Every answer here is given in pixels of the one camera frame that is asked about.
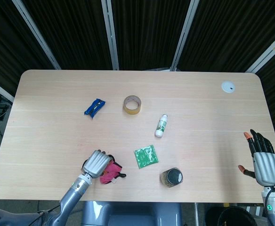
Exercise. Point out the black waste bin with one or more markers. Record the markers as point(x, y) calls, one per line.
point(236, 216)

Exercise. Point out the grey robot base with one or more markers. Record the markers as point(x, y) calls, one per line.
point(131, 213)

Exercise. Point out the pink cloth with black trim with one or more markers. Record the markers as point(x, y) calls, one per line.
point(110, 173)

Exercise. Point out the green sachet packet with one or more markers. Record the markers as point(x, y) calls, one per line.
point(146, 156)

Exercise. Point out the brown tape roll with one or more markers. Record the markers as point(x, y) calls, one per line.
point(132, 104)

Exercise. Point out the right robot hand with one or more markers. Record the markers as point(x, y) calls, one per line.
point(265, 168)

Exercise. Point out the glass jar with dark lid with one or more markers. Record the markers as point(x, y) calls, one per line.
point(172, 177)

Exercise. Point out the blue snack wrapper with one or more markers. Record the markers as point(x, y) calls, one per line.
point(94, 108)

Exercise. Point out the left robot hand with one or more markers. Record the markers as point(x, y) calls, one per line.
point(95, 164)

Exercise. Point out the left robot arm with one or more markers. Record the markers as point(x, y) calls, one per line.
point(64, 202)

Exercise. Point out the small white bottle green label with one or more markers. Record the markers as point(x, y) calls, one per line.
point(161, 125)

